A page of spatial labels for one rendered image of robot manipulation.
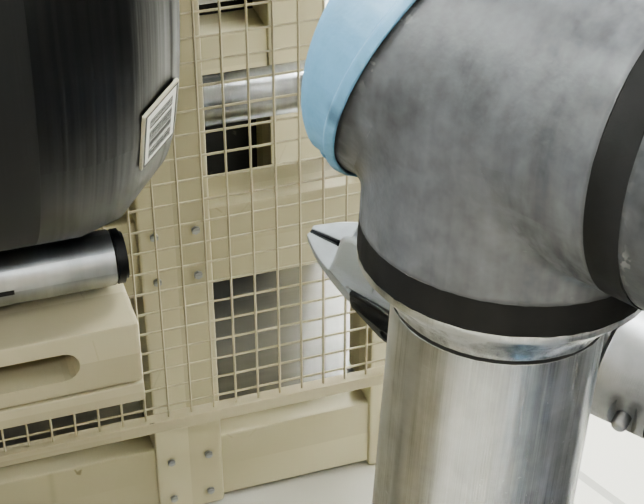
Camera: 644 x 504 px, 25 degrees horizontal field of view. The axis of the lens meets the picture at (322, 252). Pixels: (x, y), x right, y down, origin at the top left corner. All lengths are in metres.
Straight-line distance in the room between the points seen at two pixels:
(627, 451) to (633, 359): 1.49
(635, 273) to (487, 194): 0.06
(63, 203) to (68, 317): 0.18
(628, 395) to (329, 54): 0.42
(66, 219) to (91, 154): 0.09
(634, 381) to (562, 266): 0.38
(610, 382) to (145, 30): 0.35
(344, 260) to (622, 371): 0.19
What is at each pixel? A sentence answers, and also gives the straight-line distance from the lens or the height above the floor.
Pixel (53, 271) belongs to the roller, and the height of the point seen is 0.91.
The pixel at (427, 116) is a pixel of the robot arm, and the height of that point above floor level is 1.31.
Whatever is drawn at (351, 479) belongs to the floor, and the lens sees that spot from 2.27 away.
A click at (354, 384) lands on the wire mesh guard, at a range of 1.95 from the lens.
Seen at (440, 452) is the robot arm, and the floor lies 1.16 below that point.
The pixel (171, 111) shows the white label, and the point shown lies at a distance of 0.99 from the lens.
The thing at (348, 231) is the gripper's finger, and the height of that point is 1.01.
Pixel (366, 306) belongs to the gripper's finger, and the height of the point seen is 0.99.
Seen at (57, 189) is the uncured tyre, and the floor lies 1.04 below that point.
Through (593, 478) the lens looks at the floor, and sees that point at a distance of 2.31.
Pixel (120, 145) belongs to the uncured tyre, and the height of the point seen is 1.07.
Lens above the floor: 1.55
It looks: 34 degrees down
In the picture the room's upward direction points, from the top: straight up
